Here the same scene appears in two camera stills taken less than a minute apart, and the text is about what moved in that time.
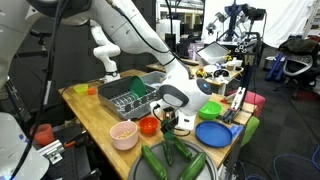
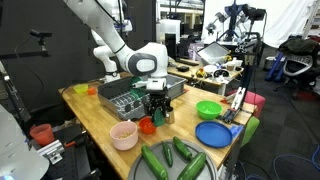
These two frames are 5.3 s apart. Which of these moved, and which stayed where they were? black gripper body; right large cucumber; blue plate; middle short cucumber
Moved: black gripper body
Stayed: right large cucumber; blue plate; middle short cucumber
